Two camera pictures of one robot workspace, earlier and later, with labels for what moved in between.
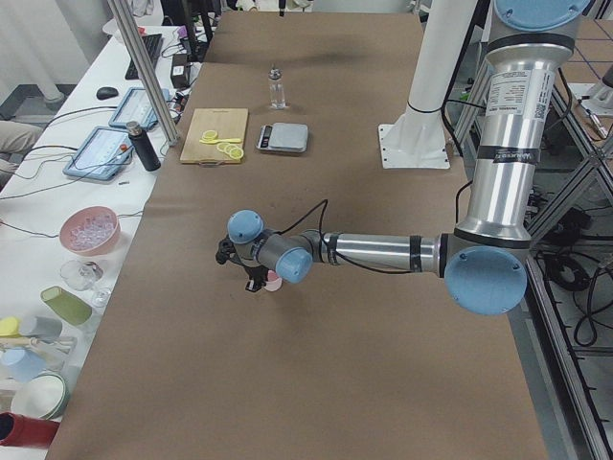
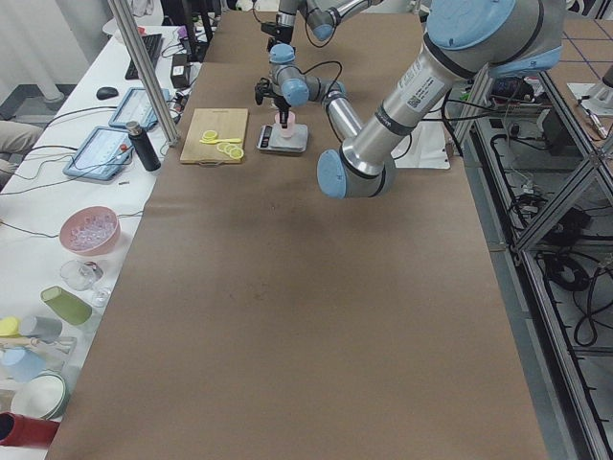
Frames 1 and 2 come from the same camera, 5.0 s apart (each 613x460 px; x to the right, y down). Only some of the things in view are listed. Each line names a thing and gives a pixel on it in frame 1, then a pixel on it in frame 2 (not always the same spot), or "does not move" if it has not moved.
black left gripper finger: x=255 y=283 to x=283 y=116
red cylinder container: x=17 y=429 does not move
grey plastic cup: x=37 y=326 does not move
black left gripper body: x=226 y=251 to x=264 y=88
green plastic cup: x=67 y=305 does not move
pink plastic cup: x=274 y=282 to x=287 y=131
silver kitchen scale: x=285 y=137 does not move
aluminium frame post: x=147 y=74 does not move
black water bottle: x=144 y=146 does not move
